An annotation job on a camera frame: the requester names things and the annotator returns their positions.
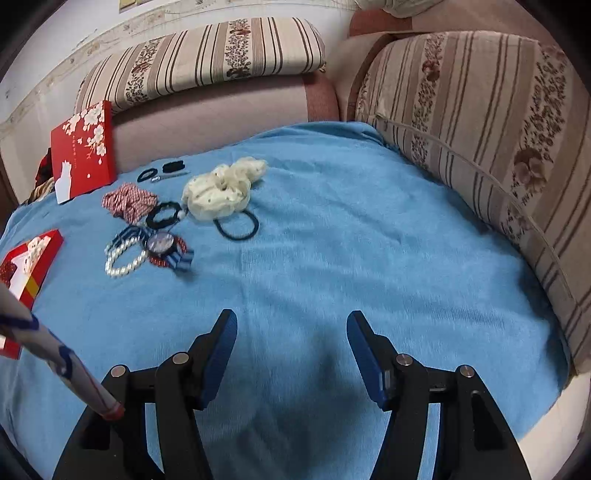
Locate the pink sofa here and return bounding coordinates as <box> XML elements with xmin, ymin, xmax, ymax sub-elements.
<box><xmin>111</xmin><ymin>7</ymin><xmax>444</xmax><ymax>174</ymax></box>

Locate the white blue red cable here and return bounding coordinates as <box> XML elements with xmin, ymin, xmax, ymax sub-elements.
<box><xmin>0</xmin><ymin>281</ymin><xmax>125</xmax><ymax>420</ymax></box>

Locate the red white patterned scrunchie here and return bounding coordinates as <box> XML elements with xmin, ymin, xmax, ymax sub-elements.
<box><xmin>102</xmin><ymin>181</ymin><xmax>158</xmax><ymax>223</ymax></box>

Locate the large black hair tie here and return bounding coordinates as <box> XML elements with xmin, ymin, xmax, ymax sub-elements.
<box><xmin>213</xmin><ymin>210</ymin><xmax>259</xmax><ymax>241</ymax></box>

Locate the red black cloth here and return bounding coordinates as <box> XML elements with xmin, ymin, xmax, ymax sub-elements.
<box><xmin>34</xmin><ymin>148</ymin><xmax>58</xmax><ymax>185</ymax></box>

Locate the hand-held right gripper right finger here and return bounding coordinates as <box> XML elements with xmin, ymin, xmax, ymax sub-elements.
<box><xmin>346</xmin><ymin>310</ymin><xmax>532</xmax><ymax>480</ymax></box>

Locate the cream dotted scrunchie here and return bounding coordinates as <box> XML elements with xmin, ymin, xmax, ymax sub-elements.
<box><xmin>181</xmin><ymin>156</ymin><xmax>269</xmax><ymax>221</ymax></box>

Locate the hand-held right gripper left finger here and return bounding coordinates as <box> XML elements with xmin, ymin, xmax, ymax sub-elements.
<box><xmin>51</xmin><ymin>309</ymin><xmax>238</xmax><ymax>480</ymax></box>

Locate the wristwatch with striped band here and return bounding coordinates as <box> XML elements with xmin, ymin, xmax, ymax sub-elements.
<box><xmin>113</xmin><ymin>224</ymin><xmax>195</xmax><ymax>276</ymax></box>

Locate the pearl bracelet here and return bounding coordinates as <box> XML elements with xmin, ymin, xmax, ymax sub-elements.
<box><xmin>104</xmin><ymin>236</ymin><xmax>151</xmax><ymax>279</ymax></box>

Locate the black twisted hair tie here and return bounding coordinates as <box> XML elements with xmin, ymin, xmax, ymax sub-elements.
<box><xmin>146</xmin><ymin>200</ymin><xmax>189</xmax><ymax>230</ymax></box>

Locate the pale cushion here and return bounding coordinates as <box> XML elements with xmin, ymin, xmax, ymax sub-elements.
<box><xmin>355</xmin><ymin>0</ymin><xmax>444</xmax><ymax>19</ymax></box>

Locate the long striped floral cushion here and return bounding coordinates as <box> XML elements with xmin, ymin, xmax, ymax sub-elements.
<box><xmin>76</xmin><ymin>16</ymin><xmax>328</xmax><ymax>116</ymax></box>

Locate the blue blanket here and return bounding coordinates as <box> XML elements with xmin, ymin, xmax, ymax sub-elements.
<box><xmin>0</xmin><ymin>121</ymin><xmax>571</xmax><ymax>480</ymax></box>

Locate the red gift box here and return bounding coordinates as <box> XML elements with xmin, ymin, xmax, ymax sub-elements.
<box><xmin>0</xmin><ymin>229</ymin><xmax>64</xmax><ymax>361</ymax></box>

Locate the red blossom box lid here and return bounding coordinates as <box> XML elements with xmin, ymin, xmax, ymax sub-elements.
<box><xmin>50</xmin><ymin>100</ymin><xmax>116</xmax><ymax>205</ymax></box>

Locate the large striped floral cushion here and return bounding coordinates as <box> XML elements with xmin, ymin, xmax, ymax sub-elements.
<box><xmin>353</xmin><ymin>31</ymin><xmax>591</xmax><ymax>370</ymax></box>

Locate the tan cloth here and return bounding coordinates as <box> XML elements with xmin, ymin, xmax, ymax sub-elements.
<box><xmin>25</xmin><ymin>178</ymin><xmax>56</xmax><ymax>204</ymax></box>

